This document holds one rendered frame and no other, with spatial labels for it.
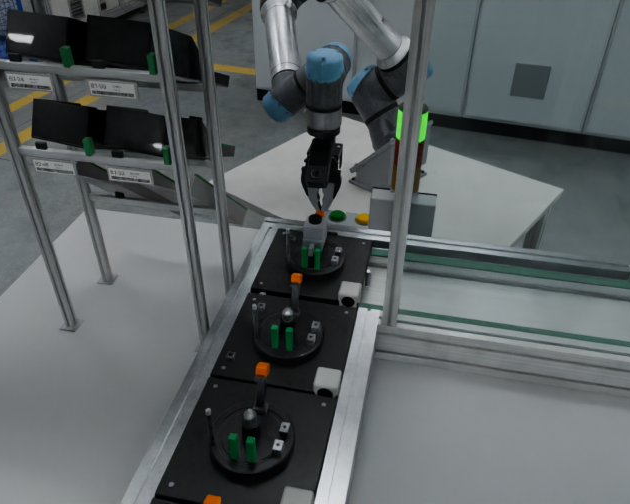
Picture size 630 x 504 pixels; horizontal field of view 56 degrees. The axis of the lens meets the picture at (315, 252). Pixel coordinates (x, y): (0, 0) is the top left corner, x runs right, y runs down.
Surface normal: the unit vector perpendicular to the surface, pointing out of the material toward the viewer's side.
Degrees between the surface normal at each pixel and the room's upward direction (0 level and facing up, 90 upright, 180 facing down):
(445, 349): 90
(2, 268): 0
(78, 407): 0
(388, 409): 0
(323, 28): 90
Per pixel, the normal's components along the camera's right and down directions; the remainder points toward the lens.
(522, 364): -0.21, 0.58
